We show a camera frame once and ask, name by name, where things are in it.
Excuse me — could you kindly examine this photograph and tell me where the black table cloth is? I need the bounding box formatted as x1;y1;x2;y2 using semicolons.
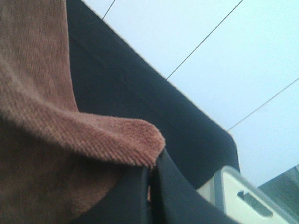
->
66;0;239;188

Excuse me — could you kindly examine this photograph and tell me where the white storage box grey rim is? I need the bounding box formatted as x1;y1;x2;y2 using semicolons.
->
197;166;298;224

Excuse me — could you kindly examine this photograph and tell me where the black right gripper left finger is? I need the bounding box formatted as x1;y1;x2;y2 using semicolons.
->
71;167;153;224

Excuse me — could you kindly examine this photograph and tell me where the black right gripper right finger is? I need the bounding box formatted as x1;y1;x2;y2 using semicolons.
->
154;150;236;224

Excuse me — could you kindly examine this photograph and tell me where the brown towel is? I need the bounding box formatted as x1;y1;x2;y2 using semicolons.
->
0;0;165;224

